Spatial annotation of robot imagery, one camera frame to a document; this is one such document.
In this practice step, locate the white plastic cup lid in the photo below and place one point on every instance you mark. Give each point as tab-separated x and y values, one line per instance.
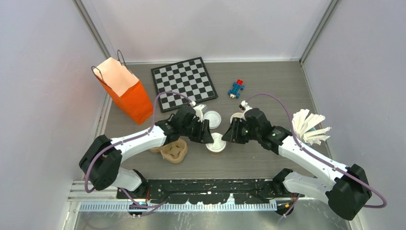
214	119

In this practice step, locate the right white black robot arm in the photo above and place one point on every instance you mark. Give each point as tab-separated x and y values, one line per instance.
331	182

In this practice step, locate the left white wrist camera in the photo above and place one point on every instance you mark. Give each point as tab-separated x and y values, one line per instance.
200	109

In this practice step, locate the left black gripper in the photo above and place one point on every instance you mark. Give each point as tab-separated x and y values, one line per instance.
203	135

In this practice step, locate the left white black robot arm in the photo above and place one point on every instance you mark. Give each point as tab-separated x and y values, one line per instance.
102	161

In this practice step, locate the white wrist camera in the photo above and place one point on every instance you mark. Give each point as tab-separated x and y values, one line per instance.
200	109
244	107

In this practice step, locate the brown pulp cup carrier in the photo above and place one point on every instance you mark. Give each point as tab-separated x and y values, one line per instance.
173	152

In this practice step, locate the white paper-wrapped straws bundle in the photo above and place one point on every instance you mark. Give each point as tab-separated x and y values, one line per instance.
304	126

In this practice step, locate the brown paper coffee cup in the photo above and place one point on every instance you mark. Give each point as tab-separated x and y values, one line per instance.
215	153

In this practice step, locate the black white chessboard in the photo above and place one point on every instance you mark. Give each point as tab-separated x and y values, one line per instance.
189	78

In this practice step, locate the orange paper bag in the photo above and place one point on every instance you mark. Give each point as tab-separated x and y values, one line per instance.
124	87

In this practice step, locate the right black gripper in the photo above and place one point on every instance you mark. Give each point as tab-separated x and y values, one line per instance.
232	134

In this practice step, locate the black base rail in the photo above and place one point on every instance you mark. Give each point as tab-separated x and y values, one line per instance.
210	191

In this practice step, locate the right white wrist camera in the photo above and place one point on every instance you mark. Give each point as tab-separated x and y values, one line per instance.
244	107

